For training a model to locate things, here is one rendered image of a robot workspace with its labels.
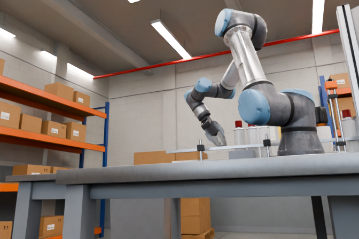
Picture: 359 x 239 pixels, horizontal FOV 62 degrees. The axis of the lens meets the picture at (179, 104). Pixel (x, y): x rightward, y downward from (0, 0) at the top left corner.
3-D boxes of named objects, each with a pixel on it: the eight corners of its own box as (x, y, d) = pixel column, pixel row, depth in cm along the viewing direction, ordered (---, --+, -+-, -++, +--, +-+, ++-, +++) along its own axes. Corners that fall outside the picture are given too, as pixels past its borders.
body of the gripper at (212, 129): (224, 131, 154) (212, 113, 159) (220, 128, 146) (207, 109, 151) (212, 140, 155) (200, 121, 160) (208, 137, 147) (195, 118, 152)
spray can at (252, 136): (260, 162, 139) (257, 120, 145) (259, 162, 135) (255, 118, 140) (249, 164, 141) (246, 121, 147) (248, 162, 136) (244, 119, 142)
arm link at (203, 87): (216, 77, 152) (208, 90, 160) (196, 75, 148) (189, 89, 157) (220, 89, 148) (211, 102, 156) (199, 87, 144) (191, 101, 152)
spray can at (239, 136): (248, 164, 141) (244, 121, 147) (246, 162, 136) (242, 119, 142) (237, 164, 143) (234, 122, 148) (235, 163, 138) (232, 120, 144)
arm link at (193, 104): (185, 89, 156) (180, 98, 162) (196, 105, 151) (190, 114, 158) (197, 86, 160) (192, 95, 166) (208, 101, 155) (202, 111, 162)
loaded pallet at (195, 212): (215, 236, 504) (210, 153, 543) (204, 245, 428) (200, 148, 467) (148, 235, 537) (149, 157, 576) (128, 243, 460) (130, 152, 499)
